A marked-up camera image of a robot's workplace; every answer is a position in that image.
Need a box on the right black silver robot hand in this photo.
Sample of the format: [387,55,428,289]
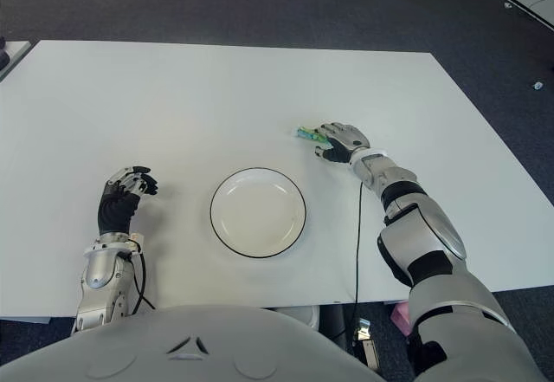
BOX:
[312,120,371,165]

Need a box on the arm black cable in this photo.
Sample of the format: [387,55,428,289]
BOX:
[349,182,365,320]
[123,251,156,314]

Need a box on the metal bracket under table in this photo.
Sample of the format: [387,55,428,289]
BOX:
[352,317,380,372]

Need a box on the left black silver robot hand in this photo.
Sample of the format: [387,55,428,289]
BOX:
[97,165,159,236]

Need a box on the white side table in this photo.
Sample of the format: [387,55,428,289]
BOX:
[0,40,34,82]

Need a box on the black table column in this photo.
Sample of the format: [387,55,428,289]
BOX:
[319,303,348,348]

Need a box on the white plate with black rim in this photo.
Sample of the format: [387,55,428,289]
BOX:
[209,166,309,257]

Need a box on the pink box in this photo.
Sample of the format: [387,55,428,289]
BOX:
[390,302,412,335]

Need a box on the white bin under table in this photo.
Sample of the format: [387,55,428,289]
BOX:
[272,304,321,329]

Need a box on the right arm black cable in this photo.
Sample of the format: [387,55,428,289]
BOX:
[349,182,365,320]

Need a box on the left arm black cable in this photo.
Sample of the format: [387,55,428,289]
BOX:
[123,251,156,314]

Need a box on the grey robot torso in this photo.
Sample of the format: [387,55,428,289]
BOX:
[0,303,386,382]

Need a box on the green snack packet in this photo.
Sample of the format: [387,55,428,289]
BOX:
[295,126,332,147]

